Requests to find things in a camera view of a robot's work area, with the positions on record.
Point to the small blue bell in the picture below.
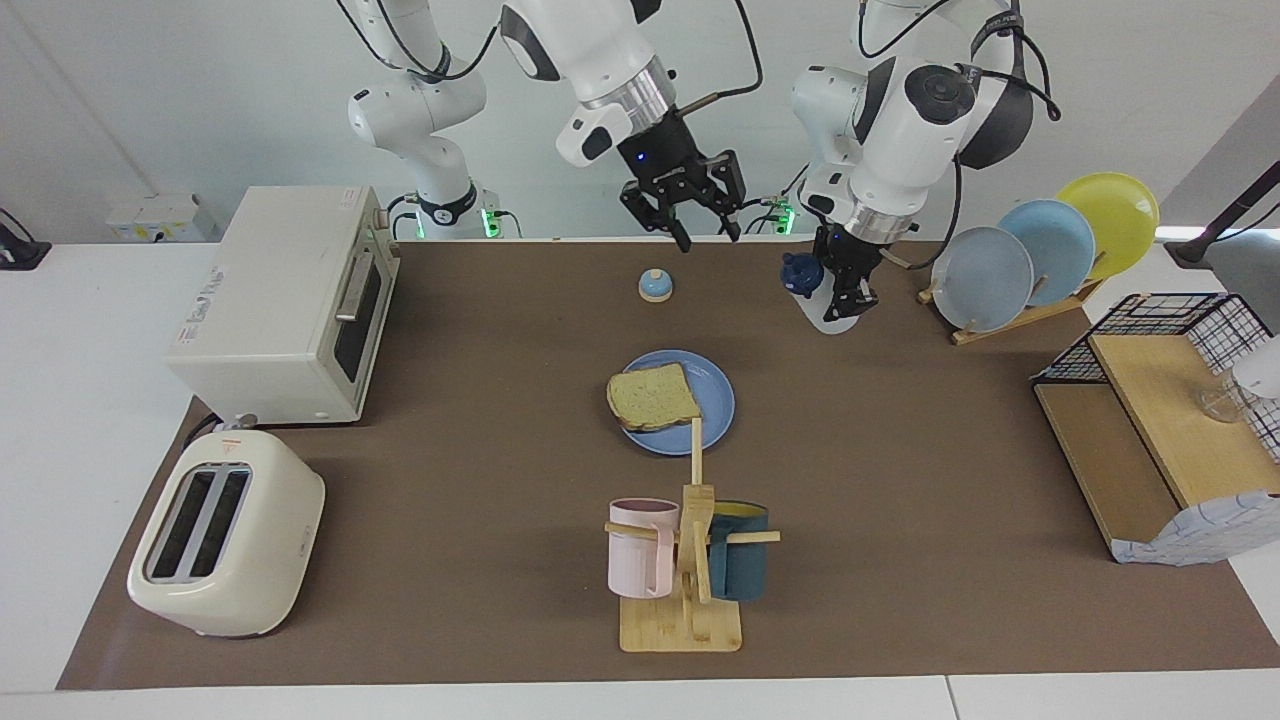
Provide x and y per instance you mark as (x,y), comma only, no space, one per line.
(656,288)

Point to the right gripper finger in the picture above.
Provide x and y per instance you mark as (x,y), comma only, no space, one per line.
(655,207)
(725,185)

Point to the yellow plate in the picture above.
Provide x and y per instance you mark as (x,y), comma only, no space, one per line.
(1115,215)

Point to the translucent squeeze bottle blue cap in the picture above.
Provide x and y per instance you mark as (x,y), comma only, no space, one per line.
(832,318)

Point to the white frosted cup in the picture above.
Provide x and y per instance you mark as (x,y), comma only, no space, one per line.
(1258,370)

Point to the wooden shelf unit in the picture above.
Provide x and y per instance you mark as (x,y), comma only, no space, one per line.
(1170,420)

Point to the white toaster oven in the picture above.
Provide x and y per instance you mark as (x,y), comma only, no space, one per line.
(270,300)

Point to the black clamp mount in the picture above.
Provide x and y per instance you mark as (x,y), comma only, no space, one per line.
(25,255)

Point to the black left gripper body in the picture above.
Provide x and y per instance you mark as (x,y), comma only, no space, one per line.
(850,252)

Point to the black camera stand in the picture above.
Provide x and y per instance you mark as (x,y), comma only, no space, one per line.
(1190,250)

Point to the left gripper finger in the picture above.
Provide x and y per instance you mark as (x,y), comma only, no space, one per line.
(865,290)
(835,295)

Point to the light blue plate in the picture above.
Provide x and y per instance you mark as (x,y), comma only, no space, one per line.
(1055,250)

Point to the clear glass cup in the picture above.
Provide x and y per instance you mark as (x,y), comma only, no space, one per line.
(1222,405)

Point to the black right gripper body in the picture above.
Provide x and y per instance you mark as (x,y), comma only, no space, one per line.
(660,155)

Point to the blue round plate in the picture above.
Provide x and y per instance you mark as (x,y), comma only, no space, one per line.
(715,400)

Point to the pink mug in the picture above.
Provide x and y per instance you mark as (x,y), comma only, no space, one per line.
(635,560)

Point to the marble patterned panel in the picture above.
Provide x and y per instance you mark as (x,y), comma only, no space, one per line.
(1200,530)

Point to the wooden mug tree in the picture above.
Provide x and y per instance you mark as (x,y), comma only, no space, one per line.
(680,630)

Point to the bread slice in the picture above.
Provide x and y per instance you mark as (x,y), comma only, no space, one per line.
(652,398)

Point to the cream two-slot toaster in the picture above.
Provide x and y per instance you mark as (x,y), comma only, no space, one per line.
(270,540)

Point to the brown paper table mat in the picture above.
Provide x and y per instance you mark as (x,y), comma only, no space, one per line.
(450,500)

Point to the grey-blue plate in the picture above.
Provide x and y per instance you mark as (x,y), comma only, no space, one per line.
(980,280)

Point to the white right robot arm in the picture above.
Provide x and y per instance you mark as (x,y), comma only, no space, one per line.
(580,30)

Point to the dark teal mug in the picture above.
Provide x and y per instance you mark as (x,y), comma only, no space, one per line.
(745,570)

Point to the wooden dish rack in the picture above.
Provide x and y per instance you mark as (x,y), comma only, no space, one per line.
(1040,312)

